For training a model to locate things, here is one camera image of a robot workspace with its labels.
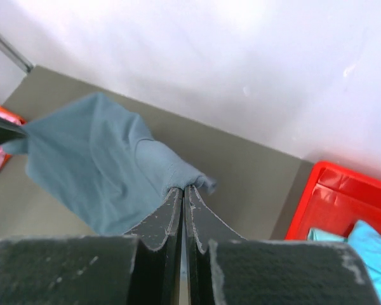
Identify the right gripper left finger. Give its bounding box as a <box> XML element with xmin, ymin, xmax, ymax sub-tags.
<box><xmin>0</xmin><ymin>188</ymin><xmax>183</xmax><ymax>304</ymax></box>

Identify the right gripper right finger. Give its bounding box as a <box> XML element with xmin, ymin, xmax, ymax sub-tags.
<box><xmin>184</xmin><ymin>186</ymin><xmax>379</xmax><ymax>304</ymax></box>

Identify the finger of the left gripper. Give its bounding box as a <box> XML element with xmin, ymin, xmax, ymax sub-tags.
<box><xmin>0</xmin><ymin>117</ymin><xmax>27</xmax><ymax>145</ymax></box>

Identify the slate blue t shirt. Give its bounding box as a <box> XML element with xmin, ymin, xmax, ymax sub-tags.
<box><xmin>3</xmin><ymin>92</ymin><xmax>215</xmax><ymax>236</ymax></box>

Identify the orange folded t shirt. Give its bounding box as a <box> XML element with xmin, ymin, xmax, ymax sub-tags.
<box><xmin>0</xmin><ymin>106</ymin><xmax>26</xmax><ymax>165</ymax></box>

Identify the red plastic bin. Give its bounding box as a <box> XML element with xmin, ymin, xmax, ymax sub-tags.
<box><xmin>285</xmin><ymin>161</ymin><xmax>381</xmax><ymax>240</ymax></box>

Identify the cyan t shirt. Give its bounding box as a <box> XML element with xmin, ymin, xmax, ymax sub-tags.
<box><xmin>307</xmin><ymin>220</ymin><xmax>381</xmax><ymax>302</ymax></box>

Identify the left corner aluminium post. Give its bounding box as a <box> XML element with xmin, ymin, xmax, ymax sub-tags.
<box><xmin>0</xmin><ymin>34</ymin><xmax>34</xmax><ymax>74</ymax></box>

